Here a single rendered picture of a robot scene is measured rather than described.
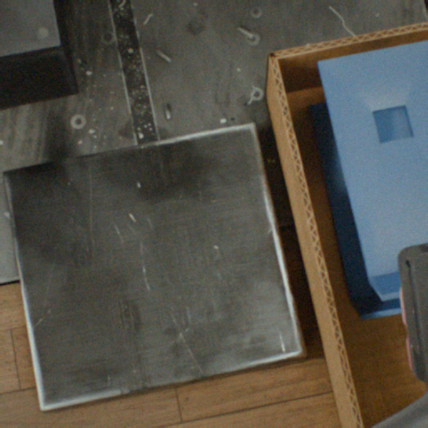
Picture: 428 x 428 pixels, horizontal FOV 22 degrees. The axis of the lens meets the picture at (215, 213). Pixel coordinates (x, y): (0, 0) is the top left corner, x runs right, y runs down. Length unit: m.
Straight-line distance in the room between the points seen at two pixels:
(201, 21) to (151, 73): 0.05
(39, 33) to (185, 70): 0.12
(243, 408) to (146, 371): 0.07
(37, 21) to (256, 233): 0.19
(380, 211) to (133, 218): 0.17
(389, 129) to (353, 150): 0.10
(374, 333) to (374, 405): 0.05
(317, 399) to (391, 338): 0.06
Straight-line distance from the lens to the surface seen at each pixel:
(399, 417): 0.35
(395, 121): 0.75
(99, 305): 0.70
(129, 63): 0.77
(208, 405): 0.71
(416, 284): 0.53
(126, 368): 0.70
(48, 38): 0.69
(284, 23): 0.78
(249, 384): 0.71
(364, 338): 0.72
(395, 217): 0.65
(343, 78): 0.67
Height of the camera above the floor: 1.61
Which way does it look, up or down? 75 degrees down
